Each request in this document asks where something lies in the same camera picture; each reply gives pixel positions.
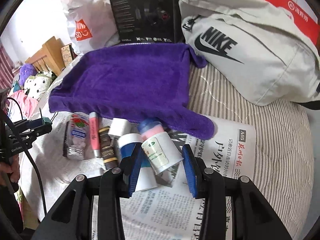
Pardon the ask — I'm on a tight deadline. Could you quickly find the newspaper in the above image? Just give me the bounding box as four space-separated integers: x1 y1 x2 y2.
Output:
120 116 257 239

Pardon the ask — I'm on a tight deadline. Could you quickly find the black cable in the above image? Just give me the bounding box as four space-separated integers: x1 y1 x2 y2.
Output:
0 97 48 221

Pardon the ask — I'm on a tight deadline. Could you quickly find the red paper bag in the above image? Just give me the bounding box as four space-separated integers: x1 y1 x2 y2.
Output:
265 0 319 45

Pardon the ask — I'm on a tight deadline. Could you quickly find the purple plush toy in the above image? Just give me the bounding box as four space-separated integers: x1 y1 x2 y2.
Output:
19 63 37 87

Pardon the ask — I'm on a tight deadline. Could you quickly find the brown patterned book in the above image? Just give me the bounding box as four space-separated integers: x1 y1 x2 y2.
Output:
60 44 76 67

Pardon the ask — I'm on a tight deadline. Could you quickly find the dark brown Grand Reserve box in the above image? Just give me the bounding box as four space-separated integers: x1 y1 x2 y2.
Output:
98 126 118 170

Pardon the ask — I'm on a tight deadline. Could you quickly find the white roll with green label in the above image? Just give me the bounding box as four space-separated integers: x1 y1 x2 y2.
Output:
142 132 183 175

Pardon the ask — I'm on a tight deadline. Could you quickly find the black headset box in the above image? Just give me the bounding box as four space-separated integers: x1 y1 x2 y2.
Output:
110 0 177 43

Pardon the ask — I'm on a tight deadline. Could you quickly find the purple towel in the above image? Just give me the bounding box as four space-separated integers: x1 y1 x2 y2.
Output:
48 43 215 140

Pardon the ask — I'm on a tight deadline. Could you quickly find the clear candy bottle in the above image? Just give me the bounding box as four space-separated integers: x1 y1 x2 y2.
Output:
63 113 89 161

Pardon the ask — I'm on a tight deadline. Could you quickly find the blue and white bottle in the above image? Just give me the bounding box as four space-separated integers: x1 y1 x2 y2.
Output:
118 133 157 196

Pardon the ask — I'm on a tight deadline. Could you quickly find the white Miniso shopping bag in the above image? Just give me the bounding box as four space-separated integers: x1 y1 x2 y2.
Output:
61 0 119 55

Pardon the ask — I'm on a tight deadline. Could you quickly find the person's left hand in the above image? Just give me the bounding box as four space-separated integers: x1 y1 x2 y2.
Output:
0 155 20 183

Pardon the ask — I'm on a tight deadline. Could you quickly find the white Nike bag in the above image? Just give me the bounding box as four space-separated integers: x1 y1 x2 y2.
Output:
179 0 319 106

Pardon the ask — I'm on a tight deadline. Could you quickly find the wooden headboard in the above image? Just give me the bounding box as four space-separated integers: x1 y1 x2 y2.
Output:
25 36 65 76

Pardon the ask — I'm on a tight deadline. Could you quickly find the white charger plug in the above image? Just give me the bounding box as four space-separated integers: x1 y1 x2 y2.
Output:
108 118 131 139

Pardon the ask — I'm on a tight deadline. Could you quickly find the pink tube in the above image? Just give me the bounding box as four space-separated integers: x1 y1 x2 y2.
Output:
89 112 101 158

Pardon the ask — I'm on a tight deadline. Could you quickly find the white spotted plush toy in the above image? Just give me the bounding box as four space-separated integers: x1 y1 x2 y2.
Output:
23 72 56 100

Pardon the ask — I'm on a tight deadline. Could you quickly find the pink jar with blue lid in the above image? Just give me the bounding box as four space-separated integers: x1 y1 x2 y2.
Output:
137 118 164 141

